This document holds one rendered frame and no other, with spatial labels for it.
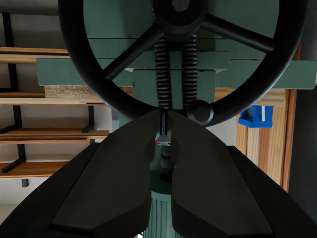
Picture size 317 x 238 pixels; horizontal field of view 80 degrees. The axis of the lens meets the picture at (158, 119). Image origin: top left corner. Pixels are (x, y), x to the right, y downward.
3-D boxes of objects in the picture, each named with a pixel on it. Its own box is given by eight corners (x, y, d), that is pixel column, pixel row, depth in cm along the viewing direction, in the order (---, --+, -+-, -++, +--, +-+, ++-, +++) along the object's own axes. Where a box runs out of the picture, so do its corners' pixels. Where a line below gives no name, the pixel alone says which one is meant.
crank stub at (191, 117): (187, 103, 18) (214, 98, 17) (182, 99, 23) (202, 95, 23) (190, 129, 18) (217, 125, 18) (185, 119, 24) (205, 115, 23)
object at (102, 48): (272, 38, 39) (270, 59, 40) (235, 55, 60) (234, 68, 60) (79, 38, 40) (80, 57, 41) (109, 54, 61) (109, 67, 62)
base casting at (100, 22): (290, -10, 37) (284, 39, 39) (215, 48, 94) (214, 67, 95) (65, -9, 39) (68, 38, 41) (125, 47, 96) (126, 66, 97)
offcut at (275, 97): (285, 89, 41) (283, 106, 42) (283, 89, 45) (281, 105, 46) (262, 88, 43) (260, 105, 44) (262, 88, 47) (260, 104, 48)
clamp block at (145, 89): (219, 69, 31) (216, 123, 33) (204, 74, 45) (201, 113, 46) (129, 68, 32) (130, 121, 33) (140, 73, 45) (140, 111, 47)
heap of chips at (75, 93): (82, 86, 43) (83, 102, 44) (102, 86, 57) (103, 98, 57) (43, 85, 43) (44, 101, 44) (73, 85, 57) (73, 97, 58)
